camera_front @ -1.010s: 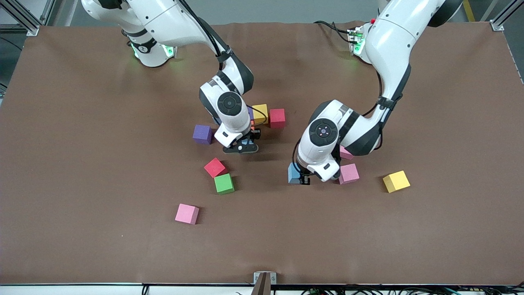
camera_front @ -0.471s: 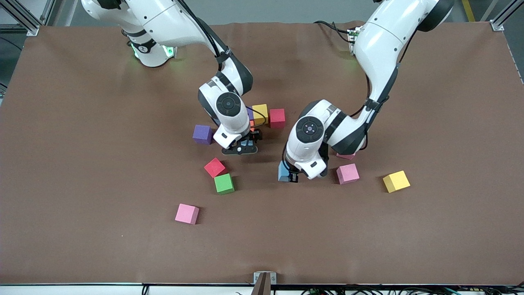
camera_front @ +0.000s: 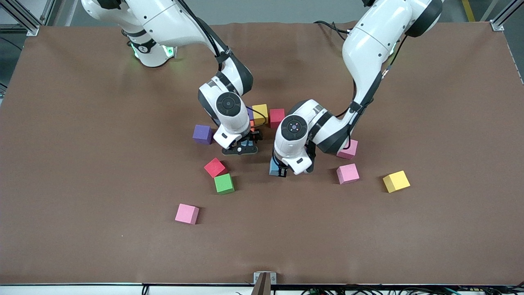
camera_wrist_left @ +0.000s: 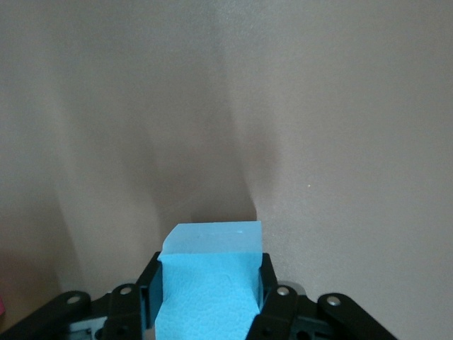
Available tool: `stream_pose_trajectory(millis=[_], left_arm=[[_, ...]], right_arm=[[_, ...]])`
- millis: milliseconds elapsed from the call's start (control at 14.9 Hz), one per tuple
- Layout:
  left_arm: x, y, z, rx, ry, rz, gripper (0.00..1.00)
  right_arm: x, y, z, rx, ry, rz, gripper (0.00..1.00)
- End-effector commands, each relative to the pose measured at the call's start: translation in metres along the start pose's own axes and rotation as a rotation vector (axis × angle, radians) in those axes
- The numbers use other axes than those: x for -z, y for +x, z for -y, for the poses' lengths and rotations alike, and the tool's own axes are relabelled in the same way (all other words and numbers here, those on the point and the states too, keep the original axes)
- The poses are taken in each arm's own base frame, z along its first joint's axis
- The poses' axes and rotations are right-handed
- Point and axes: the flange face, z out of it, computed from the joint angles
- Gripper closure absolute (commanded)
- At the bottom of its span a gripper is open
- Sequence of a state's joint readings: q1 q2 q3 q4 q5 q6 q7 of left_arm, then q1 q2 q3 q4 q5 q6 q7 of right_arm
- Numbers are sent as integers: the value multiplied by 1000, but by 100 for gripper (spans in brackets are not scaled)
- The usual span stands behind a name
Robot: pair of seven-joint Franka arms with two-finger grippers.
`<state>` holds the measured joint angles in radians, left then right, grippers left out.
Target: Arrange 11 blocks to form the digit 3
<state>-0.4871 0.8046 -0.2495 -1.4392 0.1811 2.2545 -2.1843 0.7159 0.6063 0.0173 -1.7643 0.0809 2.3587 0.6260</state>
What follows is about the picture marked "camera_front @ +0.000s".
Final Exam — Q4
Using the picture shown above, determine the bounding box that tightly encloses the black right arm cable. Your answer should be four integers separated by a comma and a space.
176, 0, 267, 128

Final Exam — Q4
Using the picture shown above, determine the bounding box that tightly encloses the aluminium frame post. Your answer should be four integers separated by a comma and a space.
489, 0, 524, 32
0, 0, 40, 36

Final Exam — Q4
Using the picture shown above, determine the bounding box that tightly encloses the brown table mat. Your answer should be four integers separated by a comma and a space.
0, 20, 524, 286

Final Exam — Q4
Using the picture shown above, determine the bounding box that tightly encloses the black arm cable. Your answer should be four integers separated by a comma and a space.
336, 35, 410, 119
176, 0, 267, 128

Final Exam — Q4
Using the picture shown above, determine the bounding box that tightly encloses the pink foam cube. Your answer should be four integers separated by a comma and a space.
337, 139, 359, 160
336, 163, 360, 185
175, 204, 200, 225

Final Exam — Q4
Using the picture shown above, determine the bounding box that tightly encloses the green foam cube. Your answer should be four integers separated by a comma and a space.
214, 173, 235, 195

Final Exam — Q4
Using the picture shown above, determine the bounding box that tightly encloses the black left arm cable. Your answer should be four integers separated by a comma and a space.
336, 35, 410, 119

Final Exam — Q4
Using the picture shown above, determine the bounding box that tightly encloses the yellow foam cube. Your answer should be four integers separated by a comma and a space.
383, 170, 411, 193
252, 104, 269, 125

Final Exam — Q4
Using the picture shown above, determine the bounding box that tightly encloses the silver table edge bracket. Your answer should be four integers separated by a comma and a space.
253, 271, 277, 295

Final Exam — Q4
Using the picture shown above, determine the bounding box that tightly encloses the red foam cube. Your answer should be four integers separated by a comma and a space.
269, 108, 286, 129
204, 158, 228, 178

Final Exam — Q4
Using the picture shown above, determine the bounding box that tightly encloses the black base cable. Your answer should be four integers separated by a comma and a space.
314, 20, 349, 36

